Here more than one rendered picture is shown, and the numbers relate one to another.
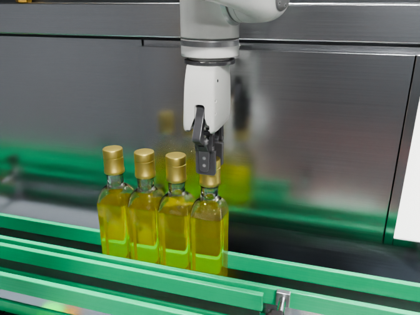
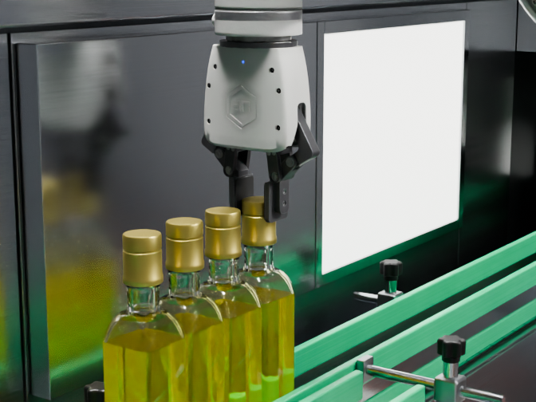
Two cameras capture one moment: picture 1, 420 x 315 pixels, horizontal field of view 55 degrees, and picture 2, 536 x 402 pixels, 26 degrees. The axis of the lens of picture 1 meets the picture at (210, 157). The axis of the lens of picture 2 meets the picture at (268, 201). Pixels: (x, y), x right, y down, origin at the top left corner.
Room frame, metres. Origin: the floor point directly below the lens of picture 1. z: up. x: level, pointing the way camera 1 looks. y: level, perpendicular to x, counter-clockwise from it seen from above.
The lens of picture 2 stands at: (0.24, 1.06, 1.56)
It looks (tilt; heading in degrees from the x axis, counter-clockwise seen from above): 12 degrees down; 289
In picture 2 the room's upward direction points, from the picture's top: straight up
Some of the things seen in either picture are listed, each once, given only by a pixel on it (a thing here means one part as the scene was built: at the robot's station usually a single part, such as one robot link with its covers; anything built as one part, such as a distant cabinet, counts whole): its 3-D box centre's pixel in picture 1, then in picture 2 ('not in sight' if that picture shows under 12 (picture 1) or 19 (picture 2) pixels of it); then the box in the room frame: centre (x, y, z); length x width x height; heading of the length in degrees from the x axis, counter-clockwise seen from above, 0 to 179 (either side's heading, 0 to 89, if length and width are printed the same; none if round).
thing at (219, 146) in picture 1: (215, 142); (232, 180); (0.64, -0.01, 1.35); 0.03 x 0.03 x 0.07; 73
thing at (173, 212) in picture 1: (179, 245); (224, 384); (0.62, 0.06, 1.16); 0.06 x 0.06 x 0.21; 73
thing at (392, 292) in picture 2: not in sight; (376, 307); (0.57, -0.38, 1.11); 0.07 x 0.04 x 0.13; 164
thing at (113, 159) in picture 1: (113, 160); (142, 257); (0.66, 0.17, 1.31); 0.04 x 0.04 x 0.04
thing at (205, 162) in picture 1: (203, 156); (285, 187); (0.58, 0.01, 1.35); 0.03 x 0.03 x 0.07; 73
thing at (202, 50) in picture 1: (210, 48); (256, 24); (0.61, 0.00, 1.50); 0.09 x 0.08 x 0.03; 163
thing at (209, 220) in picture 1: (209, 251); (258, 368); (0.61, 0.00, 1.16); 0.06 x 0.06 x 0.21; 73
